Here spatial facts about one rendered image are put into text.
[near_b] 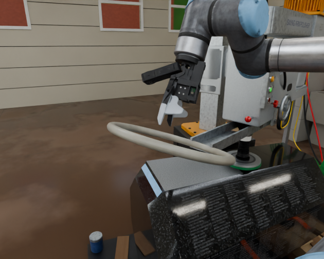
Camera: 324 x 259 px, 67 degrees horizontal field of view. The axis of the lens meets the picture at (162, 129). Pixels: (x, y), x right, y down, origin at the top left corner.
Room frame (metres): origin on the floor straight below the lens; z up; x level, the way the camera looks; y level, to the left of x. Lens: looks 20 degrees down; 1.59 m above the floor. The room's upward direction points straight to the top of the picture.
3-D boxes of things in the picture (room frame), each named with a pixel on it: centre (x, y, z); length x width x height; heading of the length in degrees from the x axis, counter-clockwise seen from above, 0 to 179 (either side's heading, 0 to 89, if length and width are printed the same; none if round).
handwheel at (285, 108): (1.33, -0.66, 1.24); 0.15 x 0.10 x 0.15; 136
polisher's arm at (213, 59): (2.13, -0.64, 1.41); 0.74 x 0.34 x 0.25; 43
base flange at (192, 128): (2.28, -0.50, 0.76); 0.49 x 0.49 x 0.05; 18
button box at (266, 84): (1.20, -0.52, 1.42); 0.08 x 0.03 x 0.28; 136
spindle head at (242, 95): (1.39, -0.54, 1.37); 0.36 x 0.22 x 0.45; 136
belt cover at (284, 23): (1.58, -0.73, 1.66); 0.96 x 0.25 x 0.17; 136
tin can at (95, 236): (1.52, 0.52, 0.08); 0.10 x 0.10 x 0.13
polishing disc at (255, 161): (1.33, -0.49, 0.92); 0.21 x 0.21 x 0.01
